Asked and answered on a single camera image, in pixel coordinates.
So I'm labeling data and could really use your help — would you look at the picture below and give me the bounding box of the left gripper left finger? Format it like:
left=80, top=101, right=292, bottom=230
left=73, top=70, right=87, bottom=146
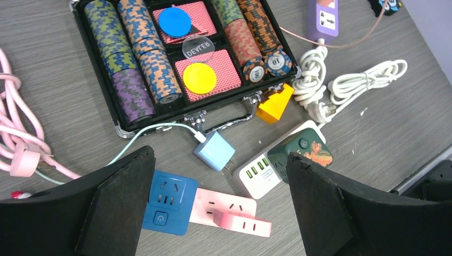
left=1, top=146, right=156, bottom=255

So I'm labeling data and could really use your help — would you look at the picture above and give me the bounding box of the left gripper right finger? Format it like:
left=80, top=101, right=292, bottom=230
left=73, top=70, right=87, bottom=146
left=287, top=153, right=451, bottom=255

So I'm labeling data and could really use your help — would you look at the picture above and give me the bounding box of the blue cube socket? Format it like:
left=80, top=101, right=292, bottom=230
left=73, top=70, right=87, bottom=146
left=142, top=170, right=198, bottom=236

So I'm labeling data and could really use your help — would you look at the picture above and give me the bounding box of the dark green cube adapter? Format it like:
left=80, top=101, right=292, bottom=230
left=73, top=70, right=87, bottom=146
left=267, top=128, right=334, bottom=183

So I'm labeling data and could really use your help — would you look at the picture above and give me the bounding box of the pink square adapter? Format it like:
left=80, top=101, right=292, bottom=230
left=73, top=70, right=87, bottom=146
left=213, top=210, right=272, bottom=237

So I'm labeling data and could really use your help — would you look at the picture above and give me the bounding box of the light blue usb charger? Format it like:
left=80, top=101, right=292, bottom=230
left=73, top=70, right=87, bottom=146
left=193, top=131, right=236, bottom=172

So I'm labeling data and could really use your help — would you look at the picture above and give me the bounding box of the small cone figurine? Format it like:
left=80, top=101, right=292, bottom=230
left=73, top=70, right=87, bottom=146
left=11, top=191, right=32, bottom=199

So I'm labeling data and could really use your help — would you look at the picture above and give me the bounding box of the white power strip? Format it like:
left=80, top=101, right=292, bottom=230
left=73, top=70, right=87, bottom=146
left=233, top=120, right=326, bottom=199

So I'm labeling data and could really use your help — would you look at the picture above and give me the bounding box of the pink power strip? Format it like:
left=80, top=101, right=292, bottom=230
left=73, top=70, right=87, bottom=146
left=189, top=188, right=257, bottom=227

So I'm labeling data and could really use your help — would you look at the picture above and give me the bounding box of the orange yellow toy block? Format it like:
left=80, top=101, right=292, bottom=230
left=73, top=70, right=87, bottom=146
left=256, top=83, right=294, bottom=124

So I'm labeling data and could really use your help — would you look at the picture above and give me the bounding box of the black poker chip case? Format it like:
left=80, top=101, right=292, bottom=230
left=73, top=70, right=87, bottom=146
left=69, top=1, right=300, bottom=138

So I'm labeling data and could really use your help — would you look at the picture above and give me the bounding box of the yellow round chip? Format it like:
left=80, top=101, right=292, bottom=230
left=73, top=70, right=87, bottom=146
left=183, top=63, right=217, bottom=94

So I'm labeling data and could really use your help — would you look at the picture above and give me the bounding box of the clear dealer button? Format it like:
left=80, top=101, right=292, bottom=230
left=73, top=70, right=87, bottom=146
left=182, top=35, right=215, bottom=63

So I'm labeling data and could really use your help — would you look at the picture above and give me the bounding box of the blue round chip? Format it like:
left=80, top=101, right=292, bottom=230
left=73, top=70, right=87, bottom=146
left=158, top=7, right=192, bottom=38

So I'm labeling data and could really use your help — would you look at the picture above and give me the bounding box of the purple power strip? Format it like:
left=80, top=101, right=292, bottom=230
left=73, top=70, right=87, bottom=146
left=307, top=0, right=338, bottom=44

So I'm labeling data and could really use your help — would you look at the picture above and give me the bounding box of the blue owl toy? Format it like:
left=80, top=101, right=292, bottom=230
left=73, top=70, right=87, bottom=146
left=368, top=0, right=402, bottom=17

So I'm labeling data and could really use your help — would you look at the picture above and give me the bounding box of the pink coiled cable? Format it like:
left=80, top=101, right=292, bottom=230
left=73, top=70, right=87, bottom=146
left=0, top=47, right=82, bottom=181

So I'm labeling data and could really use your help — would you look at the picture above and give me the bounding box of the white coiled cable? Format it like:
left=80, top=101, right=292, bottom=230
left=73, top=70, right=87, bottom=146
left=291, top=44, right=408, bottom=124

